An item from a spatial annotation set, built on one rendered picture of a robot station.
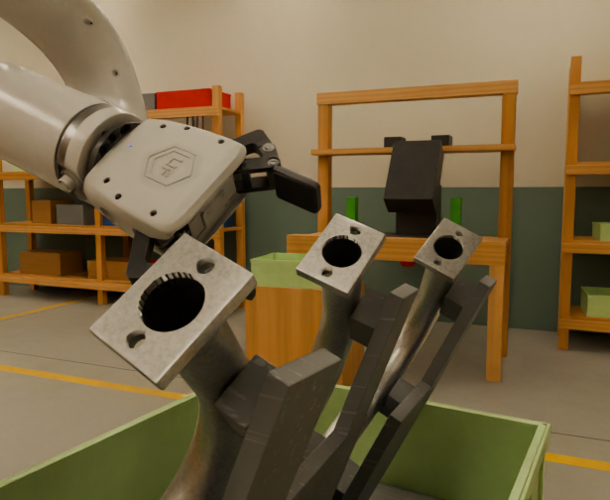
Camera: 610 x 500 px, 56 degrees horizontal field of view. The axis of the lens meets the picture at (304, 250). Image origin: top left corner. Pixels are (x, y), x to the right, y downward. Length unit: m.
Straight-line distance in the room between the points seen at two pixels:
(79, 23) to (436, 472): 0.64
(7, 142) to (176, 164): 0.16
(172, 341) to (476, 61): 5.36
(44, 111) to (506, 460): 0.60
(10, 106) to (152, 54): 6.38
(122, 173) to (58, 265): 6.60
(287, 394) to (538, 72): 5.28
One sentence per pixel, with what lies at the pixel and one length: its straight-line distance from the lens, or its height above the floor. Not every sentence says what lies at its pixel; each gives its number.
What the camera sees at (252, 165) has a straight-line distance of 0.46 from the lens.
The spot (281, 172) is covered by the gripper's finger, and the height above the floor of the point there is 1.23.
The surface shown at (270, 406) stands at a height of 1.13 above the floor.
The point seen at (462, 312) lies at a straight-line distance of 0.58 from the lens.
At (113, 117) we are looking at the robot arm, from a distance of 0.50.
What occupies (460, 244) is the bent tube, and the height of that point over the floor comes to 1.17.
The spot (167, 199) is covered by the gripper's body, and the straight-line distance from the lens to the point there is 0.43.
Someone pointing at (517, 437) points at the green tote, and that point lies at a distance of 0.73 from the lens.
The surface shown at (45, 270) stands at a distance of 7.19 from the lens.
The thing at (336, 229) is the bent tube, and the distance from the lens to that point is 0.40.
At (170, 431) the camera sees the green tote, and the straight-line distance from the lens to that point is 0.75.
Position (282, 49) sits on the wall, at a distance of 6.09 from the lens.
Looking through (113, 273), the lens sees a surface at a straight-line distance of 6.52.
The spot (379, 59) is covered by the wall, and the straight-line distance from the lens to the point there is 5.72.
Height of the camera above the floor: 1.22
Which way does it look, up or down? 6 degrees down
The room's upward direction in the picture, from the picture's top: straight up
